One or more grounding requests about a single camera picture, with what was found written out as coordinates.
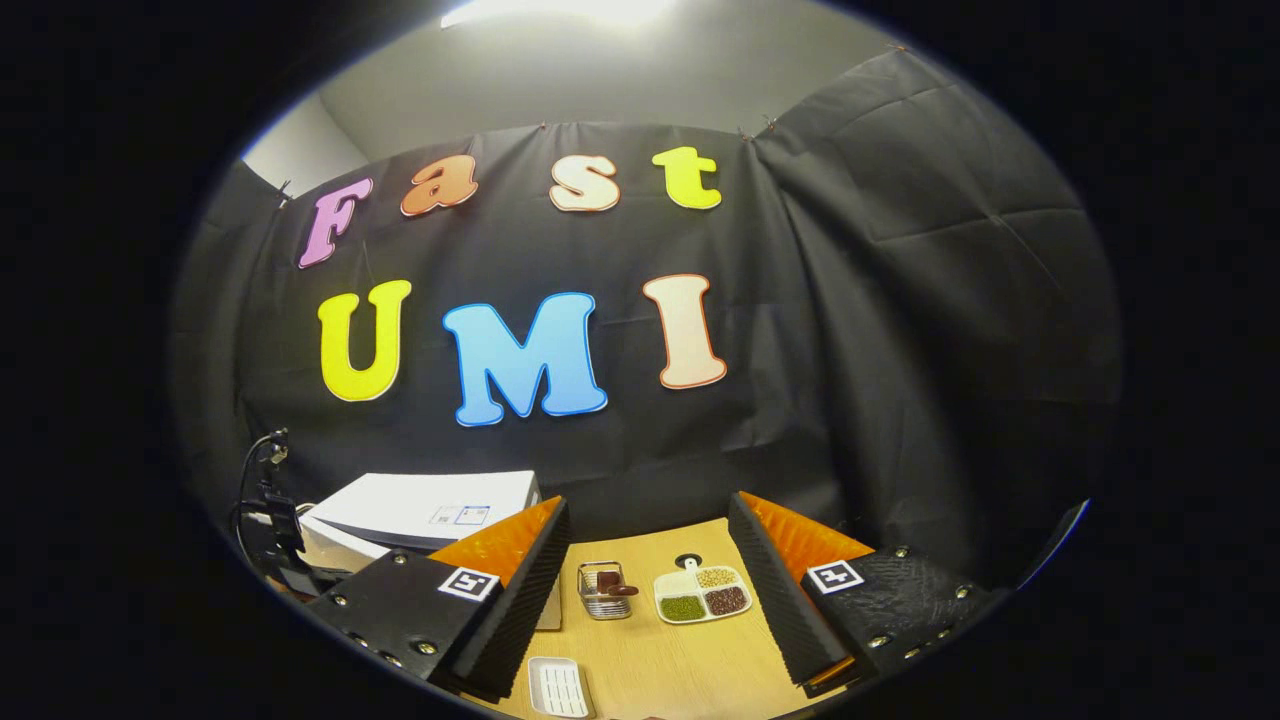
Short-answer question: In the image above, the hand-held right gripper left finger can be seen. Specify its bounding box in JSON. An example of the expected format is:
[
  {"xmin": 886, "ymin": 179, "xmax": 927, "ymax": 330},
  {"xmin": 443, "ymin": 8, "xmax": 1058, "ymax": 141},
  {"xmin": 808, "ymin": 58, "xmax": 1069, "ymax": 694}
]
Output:
[{"xmin": 305, "ymin": 496, "xmax": 572, "ymax": 701}]

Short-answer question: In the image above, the black backdrop cloth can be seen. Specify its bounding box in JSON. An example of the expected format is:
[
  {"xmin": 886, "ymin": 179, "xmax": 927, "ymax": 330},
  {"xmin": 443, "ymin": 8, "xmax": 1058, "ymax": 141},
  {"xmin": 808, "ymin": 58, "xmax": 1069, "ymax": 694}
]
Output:
[{"xmin": 170, "ymin": 45, "xmax": 1126, "ymax": 591}]

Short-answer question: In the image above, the white microwave oven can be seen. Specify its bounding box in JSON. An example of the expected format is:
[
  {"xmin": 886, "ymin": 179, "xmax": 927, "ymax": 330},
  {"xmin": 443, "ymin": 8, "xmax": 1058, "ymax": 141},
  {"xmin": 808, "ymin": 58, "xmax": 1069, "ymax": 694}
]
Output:
[{"xmin": 297, "ymin": 471, "xmax": 563, "ymax": 631}]

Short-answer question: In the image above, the large ceiling light panel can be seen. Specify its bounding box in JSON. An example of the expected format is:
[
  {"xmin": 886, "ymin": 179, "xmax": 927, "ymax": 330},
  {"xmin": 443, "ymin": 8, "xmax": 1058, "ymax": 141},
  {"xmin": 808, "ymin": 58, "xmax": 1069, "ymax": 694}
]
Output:
[{"xmin": 440, "ymin": 0, "xmax": 681, "ymax": 29}]

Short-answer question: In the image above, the white divided dish of beans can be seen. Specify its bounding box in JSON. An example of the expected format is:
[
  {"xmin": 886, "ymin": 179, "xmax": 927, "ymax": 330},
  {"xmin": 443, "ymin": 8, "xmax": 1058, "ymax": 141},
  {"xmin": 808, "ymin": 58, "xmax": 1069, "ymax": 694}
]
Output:
[{"xmin": 653, "ymin": 556, "xmax": 753, "ymax": 626}]

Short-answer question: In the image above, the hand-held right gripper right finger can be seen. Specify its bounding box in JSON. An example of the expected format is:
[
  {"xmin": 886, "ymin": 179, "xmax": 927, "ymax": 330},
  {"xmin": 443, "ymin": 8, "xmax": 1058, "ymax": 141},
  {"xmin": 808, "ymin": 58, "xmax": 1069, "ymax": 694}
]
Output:
[{"xmin": 728, "ymin": 491, "xmax": 1001, "ymax": 699}]

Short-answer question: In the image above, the metal wire basket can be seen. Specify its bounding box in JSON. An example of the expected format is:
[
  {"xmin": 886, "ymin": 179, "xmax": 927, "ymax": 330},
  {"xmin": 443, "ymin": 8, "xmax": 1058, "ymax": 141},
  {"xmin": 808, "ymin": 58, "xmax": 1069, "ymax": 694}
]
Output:
[{"xmin": 577, "ymin": 560, "xmax": 641, "ymax": 621}]

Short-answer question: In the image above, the white ribbed rectangular plate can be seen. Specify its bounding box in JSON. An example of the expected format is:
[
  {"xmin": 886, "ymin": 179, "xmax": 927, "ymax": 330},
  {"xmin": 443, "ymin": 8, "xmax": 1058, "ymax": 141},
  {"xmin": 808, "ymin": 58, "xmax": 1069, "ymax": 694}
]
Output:
[{"xmin": 527, "ymin": 656, "xmax": 596, "ymax": 719}]

